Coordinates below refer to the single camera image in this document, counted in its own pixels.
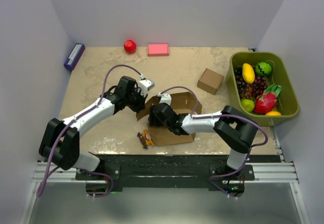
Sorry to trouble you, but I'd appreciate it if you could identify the purple grapes bunch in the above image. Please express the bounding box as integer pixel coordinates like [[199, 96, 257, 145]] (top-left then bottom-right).
[[234, 68, 268, 100]]

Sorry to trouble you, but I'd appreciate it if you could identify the purple blue box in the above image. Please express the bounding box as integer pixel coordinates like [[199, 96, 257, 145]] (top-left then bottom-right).
[[64, 43, 85, 71]]

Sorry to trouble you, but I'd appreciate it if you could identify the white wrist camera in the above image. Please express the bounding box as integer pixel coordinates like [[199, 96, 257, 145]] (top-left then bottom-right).
[[157, 93, 172, 106], [138, 74, 154, 96]]

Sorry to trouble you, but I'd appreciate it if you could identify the red dragon fruit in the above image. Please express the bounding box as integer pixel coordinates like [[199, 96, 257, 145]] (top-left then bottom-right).
[[254, 84, 282, 114]]

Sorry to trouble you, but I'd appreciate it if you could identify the pink rectangular box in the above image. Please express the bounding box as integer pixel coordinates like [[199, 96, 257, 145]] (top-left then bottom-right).
[[147, 44, 169, 57]]

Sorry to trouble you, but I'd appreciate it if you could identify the small folded cardboard box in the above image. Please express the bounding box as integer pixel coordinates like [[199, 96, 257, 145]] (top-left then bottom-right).
[[197, 68, 224, 95]]

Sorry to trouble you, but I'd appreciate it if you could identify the small snack wrapper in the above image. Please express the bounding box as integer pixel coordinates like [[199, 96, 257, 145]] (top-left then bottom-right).
[[137, 129, 154, 149]]

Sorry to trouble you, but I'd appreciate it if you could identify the yellow mango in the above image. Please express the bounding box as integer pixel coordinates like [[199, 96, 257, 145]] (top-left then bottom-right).
[[242, 63, 255, 84]]

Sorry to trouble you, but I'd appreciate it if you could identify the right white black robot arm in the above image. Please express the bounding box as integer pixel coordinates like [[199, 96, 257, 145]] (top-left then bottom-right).
[[149, 103, 258, 180]]

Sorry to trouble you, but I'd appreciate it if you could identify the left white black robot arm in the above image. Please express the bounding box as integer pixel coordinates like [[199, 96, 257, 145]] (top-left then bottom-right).
[[38, 76, 154, 180]]

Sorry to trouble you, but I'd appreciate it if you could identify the red apple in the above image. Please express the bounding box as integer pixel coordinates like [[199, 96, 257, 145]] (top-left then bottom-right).
[[124, 40, 137, 54]]

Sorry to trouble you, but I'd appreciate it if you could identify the green round fruit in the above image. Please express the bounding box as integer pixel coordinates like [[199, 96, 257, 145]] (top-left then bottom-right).
[[255, 61, 272, 76]]

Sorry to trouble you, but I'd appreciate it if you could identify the olive green plastic bin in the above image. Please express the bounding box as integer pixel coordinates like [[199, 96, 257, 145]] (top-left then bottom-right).
[[226, 52, 300, 126]]

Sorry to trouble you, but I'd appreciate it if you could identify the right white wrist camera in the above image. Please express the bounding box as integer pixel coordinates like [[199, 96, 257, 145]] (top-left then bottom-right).
[[157, 93, 172, 106]]

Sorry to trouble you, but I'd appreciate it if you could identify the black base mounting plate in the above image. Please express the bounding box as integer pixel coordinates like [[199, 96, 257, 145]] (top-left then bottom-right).
[[75, 154, 255, 197]]

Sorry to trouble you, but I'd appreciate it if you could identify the large brown cardboard box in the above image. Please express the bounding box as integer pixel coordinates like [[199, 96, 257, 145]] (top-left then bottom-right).
[[136, 92, 202, 146]]

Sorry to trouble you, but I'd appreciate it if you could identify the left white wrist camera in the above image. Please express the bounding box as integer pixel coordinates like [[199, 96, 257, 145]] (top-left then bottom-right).
[[138, 74, 154, 96]]

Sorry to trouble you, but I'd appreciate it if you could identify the aluminium rail frame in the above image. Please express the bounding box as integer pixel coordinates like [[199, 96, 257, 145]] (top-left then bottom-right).
[[19, 122, 309, 224]]

